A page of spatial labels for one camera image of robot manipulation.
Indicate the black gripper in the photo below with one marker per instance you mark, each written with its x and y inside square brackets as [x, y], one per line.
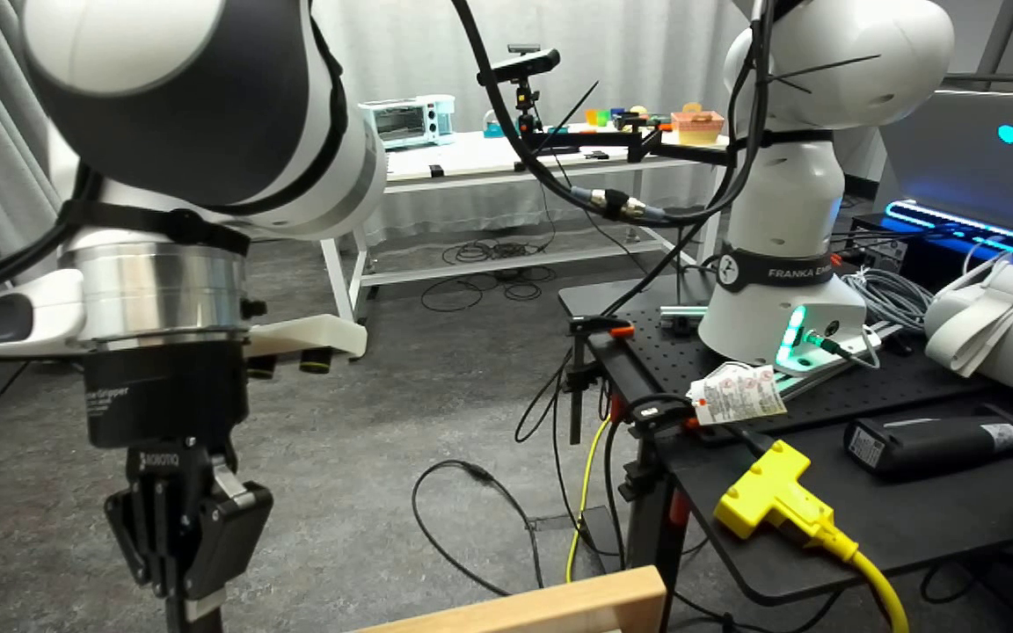
[167, 393]

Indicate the wooden drawer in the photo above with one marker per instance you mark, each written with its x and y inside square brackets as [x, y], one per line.
[553, 608]

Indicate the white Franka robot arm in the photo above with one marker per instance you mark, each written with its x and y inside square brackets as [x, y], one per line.
[178, 94]

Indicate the teal toaster oven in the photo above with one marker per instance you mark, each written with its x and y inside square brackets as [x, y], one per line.
[405, 125]

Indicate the white table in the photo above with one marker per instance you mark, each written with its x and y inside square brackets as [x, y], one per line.
[472, 158]

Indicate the small teal cup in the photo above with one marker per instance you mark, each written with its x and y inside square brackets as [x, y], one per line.
[494, 125]

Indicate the grey curtain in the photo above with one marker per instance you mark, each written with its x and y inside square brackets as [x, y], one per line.
[413, 47]

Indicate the small green yellow toy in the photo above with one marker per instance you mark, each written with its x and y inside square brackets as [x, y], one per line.
[596, 116]

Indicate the yellow power outlet splitter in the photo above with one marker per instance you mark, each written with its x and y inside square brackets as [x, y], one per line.
[773, 495]

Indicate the small yellow black toy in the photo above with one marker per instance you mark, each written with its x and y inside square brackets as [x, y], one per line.
[637, 114]

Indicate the orange wooden toy crate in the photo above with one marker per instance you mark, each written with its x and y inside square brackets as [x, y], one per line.
[698, 125]

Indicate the black power brick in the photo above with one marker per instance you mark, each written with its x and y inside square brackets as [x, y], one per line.
[932, 444]

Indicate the black robot table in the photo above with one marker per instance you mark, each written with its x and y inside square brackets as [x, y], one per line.
[942, 515]

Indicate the white VR headset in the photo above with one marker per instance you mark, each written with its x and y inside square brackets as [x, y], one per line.
[1002, 340]

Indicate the laptop with blue lights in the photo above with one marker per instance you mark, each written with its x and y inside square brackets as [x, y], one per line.
[976, 162]

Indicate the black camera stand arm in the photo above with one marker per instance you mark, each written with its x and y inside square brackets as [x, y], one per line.
[601, 141]

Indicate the black stereo camera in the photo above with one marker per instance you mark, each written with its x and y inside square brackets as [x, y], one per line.
[527, 63]

